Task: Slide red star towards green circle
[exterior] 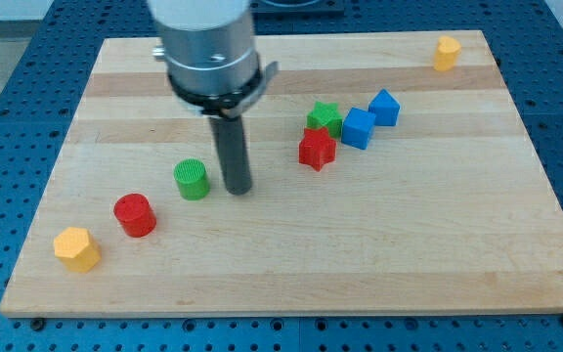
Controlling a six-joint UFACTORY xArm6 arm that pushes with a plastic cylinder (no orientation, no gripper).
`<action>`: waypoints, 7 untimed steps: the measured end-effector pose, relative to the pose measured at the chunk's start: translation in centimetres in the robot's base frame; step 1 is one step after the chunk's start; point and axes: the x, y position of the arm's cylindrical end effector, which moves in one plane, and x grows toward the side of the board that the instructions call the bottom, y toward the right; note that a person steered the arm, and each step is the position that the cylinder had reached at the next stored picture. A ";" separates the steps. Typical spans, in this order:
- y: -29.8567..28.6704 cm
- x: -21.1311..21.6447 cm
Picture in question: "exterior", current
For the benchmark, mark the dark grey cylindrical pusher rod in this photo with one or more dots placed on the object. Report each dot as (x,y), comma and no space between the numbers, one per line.
(230,144)

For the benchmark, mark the red star block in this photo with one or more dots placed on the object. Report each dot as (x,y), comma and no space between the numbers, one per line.
(317,148)

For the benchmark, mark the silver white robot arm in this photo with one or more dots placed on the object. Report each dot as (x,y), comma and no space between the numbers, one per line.
(212,64)

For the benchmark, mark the green star block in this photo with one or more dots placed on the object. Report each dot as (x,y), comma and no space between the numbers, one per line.
(325,115)

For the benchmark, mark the green cylinder block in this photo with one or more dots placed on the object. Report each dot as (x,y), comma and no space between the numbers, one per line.
(191,178)

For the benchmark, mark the red cylinder block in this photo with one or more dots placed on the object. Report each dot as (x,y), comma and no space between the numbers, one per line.
(135,215)

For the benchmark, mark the blue cube block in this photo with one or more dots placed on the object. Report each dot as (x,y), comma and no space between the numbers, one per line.
(357,128)

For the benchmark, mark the blue pentagon block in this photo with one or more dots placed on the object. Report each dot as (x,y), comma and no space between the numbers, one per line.
(385,108)

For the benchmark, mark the light wooden board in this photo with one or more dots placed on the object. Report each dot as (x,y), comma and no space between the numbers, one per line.
(447,213)

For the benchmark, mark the yellow hexagon block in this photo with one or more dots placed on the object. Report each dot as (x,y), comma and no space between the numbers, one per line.
(77,249)

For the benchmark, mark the yellow heart block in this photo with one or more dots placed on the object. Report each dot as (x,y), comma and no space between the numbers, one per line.
(446,53)

